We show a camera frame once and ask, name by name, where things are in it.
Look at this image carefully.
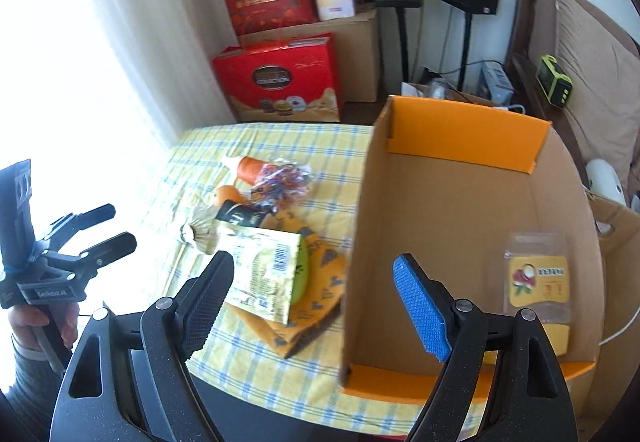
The green and black device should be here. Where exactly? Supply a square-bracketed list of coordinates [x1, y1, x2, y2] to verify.
[536, 55, 573, 109]

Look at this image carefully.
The large open cardboard box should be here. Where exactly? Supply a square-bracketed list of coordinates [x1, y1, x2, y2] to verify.
[587, 192, 640, 373]

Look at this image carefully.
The beige sofa cushion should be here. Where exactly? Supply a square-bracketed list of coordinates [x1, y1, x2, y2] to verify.
[535, 0, 640, 183]

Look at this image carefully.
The person's left hand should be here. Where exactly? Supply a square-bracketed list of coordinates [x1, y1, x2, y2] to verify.
[10, 305, 79, 349]

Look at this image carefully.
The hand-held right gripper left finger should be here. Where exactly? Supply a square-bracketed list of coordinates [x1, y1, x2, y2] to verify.
[50, 249, 236, 442]

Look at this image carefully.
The white shuttlecock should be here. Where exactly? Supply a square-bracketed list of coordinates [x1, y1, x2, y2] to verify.
[177, 205, 223, 254]

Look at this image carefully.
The brown sofa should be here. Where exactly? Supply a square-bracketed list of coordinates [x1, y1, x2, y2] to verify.
[505, 0, 640, 203]

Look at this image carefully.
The orange patterned bag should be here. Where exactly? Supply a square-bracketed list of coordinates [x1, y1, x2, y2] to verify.
[235, 207, 348, 360]

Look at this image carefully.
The white rounded device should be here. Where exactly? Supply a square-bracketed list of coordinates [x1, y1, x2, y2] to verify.
[585, 158, 628, 203]

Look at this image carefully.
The cardboard box with orange flaps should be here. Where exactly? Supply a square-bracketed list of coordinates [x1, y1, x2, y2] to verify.
[340, 95, 608, 405]

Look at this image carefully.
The gold snack packet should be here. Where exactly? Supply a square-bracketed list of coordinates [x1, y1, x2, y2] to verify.
[212, 222, 303, 325]

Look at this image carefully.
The open box of clutter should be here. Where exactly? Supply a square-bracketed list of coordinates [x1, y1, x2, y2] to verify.
[401, 80, 501, 109]

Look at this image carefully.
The white curtain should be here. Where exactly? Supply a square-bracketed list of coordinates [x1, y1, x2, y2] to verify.
[0, 0, 238, 273]

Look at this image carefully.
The white and blue box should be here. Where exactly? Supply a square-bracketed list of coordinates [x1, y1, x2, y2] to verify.
[477, 61, 513, 106]

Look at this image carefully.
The plain brown cardboard box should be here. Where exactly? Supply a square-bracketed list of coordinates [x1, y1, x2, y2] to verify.
[237, 8, 381, 103]

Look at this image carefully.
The person's left forearm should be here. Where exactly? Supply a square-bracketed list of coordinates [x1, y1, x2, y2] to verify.
[0, 334, 68, 405]

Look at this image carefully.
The bag of colourful rubber bands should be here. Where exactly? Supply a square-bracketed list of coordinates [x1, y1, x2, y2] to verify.
[250, 157, 316, 214]

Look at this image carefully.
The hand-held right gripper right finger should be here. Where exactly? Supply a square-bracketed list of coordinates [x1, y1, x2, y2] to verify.
[392, 253, 581, 442]

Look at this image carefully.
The orange tube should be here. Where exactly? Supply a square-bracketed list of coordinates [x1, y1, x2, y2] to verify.
[222, 155, 268, 183]

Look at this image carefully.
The small black carton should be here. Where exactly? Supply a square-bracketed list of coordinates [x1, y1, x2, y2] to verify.
[215, 199, 281, 229]

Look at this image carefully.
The orange fruit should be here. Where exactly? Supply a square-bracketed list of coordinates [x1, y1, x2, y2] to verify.
[210, 185, 246, 209]

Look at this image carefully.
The white cable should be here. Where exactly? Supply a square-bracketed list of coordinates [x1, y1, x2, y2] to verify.
[597, 307, 640, 346]

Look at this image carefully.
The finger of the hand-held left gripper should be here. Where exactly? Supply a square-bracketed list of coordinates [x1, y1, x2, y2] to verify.
[46, 203, 117, 249]
[75, 232, 137, 275]

